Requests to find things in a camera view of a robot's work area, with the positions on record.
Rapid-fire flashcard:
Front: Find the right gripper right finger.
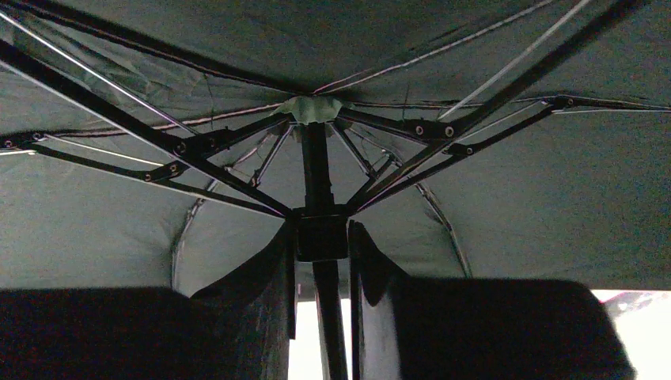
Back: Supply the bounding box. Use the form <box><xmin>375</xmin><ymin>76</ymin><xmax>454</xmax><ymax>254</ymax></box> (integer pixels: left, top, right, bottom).
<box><xmin>349</xmin><ymin>222</ymin><xmax>636</xmax><ymax>379</ymax></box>

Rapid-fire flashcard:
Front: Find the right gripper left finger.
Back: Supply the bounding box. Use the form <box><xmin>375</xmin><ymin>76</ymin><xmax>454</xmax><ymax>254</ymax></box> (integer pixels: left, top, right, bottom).
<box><xmin>1</xmin><ymin>224</ymin><xmax>294</xmax><ymax>379</ymax></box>

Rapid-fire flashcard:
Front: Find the pink and black folding umbrella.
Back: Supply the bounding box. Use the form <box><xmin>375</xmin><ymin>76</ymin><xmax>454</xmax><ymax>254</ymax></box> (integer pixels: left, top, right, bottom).
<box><xmin>1</xmin><ymin>1</ymin><xmax>670</xmax><ymax>379</ymax></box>

